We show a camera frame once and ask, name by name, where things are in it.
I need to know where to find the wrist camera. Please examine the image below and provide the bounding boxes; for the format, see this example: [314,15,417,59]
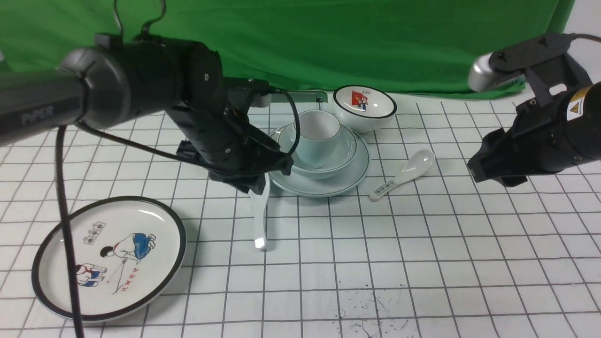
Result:
[468,33,593,107]
[224,77,274,110]

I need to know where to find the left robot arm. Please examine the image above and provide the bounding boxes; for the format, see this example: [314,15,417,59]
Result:
[0,33,294,194]

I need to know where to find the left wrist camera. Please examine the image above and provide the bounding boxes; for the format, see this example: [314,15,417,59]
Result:
[224,77,274,110]

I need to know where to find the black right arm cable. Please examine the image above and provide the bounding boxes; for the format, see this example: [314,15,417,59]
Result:
[566,33,601,45]

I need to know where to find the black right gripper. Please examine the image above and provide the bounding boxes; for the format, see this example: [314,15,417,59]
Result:
[467,84,601,187]

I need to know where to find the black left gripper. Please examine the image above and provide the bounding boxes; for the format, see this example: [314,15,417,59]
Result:
[167,85,294,194]

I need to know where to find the pale green plain cup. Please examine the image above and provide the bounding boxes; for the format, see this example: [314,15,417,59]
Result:
[294,110,342,169]

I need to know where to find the white spoon with characters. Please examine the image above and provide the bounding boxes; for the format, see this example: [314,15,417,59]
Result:
[369,149,436,201]

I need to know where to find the green backdrop cloth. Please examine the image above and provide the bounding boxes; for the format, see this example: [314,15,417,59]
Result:
[0,0,575,99]

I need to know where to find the plain white ceramic spoon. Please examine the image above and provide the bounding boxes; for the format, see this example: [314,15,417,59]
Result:
[249,173,271,252]

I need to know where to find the black-rimmed illustrated plate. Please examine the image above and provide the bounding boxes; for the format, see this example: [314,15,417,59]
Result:
[31,196,186,323]

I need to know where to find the pale green bowl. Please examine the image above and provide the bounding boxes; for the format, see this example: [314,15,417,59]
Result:
[292,126,358,180]

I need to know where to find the black-rimmed illustrated bowl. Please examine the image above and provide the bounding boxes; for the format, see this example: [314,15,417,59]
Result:
[332,85,398,133]

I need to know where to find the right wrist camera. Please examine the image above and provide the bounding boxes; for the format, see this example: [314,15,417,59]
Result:
[468,33,593,107]

